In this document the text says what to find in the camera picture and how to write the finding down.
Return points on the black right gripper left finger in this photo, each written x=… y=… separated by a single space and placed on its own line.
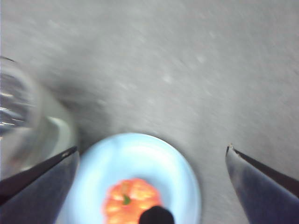
x=35 y=198

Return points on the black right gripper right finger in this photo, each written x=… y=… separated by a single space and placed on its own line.
x=268 y=198

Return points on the blue round plate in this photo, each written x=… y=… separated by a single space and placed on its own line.
x=140 y=158

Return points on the small orange pumpkin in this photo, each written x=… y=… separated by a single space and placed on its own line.
x=135 y=198

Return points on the pale green electric steamer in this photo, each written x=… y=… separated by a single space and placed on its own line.
x=46 y=140

